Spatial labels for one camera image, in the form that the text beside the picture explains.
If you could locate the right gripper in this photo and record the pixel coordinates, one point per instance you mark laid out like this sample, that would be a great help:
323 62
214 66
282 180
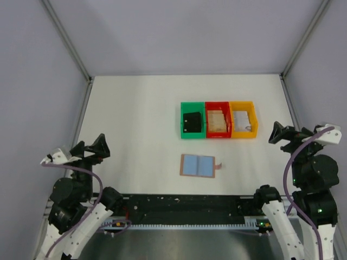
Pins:
278 131

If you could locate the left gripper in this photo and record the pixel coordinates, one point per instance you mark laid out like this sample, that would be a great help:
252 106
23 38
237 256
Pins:
99 147

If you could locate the yellow plastic bin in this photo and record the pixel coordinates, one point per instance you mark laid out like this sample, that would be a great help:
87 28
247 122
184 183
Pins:
249 107

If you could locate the red plastic bin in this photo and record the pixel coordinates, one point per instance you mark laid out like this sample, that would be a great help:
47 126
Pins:
225 108

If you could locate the brown leather card holder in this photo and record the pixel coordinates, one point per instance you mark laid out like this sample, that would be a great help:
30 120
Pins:
198 166

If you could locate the green plastic bin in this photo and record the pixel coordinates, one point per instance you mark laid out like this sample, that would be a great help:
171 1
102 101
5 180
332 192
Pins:
187 107

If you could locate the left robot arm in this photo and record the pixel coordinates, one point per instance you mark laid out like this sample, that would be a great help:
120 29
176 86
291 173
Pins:
80 202

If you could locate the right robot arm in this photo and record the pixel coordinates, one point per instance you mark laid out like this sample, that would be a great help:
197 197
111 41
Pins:
305 229

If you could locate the silver cards stack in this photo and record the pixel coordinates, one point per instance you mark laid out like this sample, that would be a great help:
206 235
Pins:
241 121

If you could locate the gold cards stack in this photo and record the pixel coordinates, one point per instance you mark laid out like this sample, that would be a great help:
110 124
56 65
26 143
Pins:
216 122

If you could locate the black cards stack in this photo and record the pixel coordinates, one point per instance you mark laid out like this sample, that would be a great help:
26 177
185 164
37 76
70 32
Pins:
192 122

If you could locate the grey cable duct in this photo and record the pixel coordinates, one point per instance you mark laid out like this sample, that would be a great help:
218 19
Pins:
249 225

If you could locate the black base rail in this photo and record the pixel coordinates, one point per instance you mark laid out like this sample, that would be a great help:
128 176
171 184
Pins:
173 209

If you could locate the aluminium frame profile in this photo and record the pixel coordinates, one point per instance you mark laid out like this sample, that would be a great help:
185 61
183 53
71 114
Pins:
52 15

